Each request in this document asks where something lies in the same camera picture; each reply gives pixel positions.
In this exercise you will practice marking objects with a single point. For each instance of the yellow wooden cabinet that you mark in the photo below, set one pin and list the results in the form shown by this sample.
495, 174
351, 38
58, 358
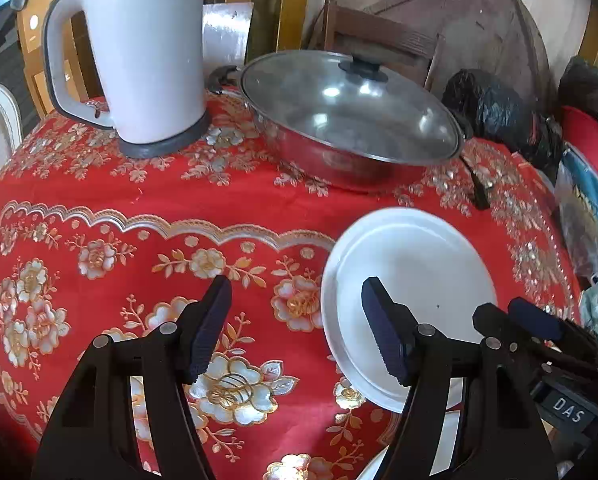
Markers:
34, 35

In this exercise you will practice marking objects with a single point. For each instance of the white bowl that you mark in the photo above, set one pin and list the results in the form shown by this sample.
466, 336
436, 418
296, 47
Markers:
451, 435
419, 260

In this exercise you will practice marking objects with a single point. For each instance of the white glossy panel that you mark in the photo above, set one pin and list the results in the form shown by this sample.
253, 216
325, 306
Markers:
226, 30

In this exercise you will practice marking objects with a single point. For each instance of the stainless steel pot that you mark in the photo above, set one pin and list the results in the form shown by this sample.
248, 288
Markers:
329, 172

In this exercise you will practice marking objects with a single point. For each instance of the clear plastic bag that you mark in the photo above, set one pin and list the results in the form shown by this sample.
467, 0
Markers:
579, 230

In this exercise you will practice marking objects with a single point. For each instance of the black plastic bag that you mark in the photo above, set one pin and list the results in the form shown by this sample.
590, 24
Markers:
589, 85
494, 105

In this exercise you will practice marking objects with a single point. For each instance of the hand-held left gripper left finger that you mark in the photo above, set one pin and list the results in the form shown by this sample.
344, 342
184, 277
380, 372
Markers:
209, 330

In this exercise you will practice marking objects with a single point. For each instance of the red floral tablecloth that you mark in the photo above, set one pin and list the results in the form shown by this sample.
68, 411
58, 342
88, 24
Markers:
104, 210

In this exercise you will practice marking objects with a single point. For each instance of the red plastic basin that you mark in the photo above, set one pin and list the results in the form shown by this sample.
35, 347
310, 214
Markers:
594, 135

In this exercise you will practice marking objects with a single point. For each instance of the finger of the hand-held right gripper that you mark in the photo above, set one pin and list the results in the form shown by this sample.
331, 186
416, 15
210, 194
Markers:
494, 320
539, 322

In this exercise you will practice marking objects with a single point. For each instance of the blue plastic basin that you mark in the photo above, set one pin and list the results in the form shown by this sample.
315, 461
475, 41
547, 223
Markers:
589, 180

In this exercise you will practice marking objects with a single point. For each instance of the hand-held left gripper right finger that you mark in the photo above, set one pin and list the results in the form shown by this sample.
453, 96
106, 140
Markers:
384, 330

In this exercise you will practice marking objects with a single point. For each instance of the white electric kettle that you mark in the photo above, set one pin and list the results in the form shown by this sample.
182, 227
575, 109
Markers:
149, 60

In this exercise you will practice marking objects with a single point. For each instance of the small black bar-shaped object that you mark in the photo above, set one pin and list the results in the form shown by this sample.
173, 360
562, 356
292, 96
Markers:
480, 187

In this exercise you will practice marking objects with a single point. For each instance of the wooden door frame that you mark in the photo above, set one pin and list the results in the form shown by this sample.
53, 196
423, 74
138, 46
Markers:
294, 0

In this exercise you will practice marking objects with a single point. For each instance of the brown wooden frame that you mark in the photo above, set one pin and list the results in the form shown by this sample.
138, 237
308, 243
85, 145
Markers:
379, 30

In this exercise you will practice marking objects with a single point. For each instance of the glass pot lid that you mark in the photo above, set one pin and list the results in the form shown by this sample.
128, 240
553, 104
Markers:
329, 110

